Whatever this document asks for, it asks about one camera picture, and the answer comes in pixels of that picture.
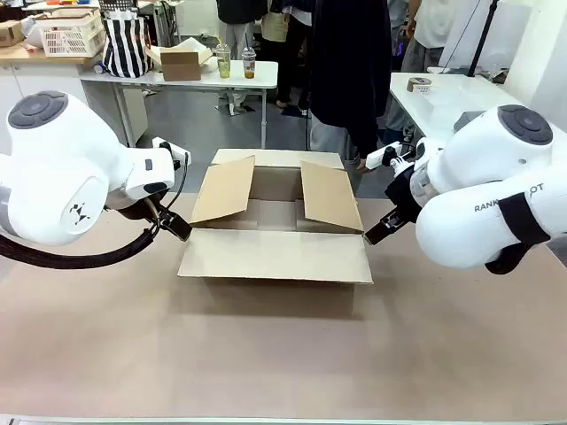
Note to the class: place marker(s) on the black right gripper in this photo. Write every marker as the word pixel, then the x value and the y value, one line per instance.
pixel 404 195

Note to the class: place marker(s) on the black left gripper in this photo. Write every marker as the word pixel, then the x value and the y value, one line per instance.
pixel 133 211

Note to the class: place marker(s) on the brown cardboard shipping box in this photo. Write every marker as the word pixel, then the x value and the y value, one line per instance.
pixel 274 254

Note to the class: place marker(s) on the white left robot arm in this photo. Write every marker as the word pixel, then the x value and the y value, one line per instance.
pixel 53 168

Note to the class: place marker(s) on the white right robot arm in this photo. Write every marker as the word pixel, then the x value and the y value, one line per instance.
pixel 478 172

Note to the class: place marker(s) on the person's left forearm dark sleeve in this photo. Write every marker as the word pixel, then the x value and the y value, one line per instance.
pixel 365 133

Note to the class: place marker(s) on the small brown cardboard box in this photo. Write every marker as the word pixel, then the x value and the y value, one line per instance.
pixel 180 67

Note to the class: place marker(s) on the open cream cardboard box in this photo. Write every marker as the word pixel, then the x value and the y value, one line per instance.
pixel 195 46

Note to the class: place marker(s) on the person's left hand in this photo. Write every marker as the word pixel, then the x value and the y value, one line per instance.
pixel 362 165

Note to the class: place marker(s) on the white glossy table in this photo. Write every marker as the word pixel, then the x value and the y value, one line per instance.
pixel 452 104

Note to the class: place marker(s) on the white folding table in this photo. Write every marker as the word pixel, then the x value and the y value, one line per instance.
pixel 186 82

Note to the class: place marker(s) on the brown tape roll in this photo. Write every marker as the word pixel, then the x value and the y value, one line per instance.
pixel 419 85

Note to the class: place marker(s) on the person in dark jacket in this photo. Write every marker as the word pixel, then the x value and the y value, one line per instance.
pixel 343 66

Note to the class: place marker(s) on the plastic cup yellow drink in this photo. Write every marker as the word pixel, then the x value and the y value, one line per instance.
pixel 223 62

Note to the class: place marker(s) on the plastic cup orange drink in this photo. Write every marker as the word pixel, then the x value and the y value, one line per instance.
pixel 249 64

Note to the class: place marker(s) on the black white striped bag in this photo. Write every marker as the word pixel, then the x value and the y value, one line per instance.
pixel 126 48

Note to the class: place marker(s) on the bystander in black clothes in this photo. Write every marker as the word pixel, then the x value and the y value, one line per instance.
pixel 292 53

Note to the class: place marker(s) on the white cabinet wooden top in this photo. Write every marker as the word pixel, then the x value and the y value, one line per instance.
pixel 40 79

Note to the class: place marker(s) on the bystander in white shirt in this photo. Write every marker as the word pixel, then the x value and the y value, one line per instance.
pixel 432 31

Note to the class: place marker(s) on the bystander in dark top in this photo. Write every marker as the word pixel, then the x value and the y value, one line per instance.
pixel 241 26

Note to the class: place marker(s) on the black stand pole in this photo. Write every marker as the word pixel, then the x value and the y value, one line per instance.
pixel 480 40

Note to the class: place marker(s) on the large white storage crate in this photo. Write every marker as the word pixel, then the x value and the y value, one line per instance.
pixel 71 37

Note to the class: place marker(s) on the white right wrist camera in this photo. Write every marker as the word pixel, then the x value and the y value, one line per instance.
pixel 390 155

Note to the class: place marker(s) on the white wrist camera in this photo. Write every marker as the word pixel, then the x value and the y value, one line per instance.
pixel 390 155
pixel 170 150

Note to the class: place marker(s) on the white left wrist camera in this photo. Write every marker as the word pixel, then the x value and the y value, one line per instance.
pixel 170 150

